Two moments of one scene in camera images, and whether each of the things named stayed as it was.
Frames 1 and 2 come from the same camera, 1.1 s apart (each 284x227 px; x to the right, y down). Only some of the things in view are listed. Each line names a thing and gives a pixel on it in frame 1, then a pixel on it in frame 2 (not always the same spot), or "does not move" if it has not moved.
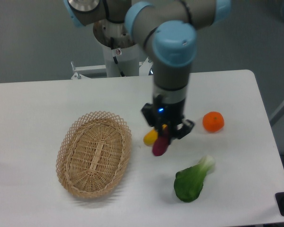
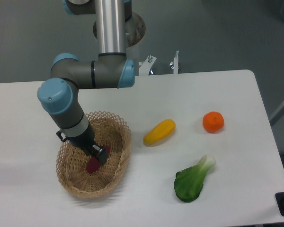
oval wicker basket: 93,153 does not move
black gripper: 172,115 → 86,142
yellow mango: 151,136 does not move
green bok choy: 189,182 does not move
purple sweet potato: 161,144 → 93,164
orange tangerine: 213,121 does not move
